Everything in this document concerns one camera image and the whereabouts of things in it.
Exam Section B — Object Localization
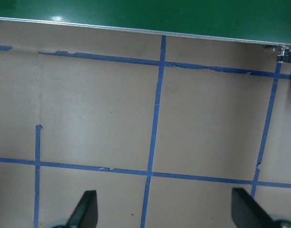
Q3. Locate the green conveyor belt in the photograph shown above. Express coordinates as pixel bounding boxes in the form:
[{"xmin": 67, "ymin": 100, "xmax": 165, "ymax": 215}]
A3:
[{"xmin": 0, "ymin": 0, "xmax": 291, "ymax": 63}]

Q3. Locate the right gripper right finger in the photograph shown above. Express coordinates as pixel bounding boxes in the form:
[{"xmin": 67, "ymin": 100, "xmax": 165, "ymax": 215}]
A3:
[{"xmin": 231, "ymin": 188, "xmax": 275, "ymax": 228}]

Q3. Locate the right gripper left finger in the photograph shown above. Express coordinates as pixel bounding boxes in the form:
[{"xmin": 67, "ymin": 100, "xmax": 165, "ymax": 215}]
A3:
[{"xmin": 65, "ymin": 190, "xmax": 98, "ymax": 228}]

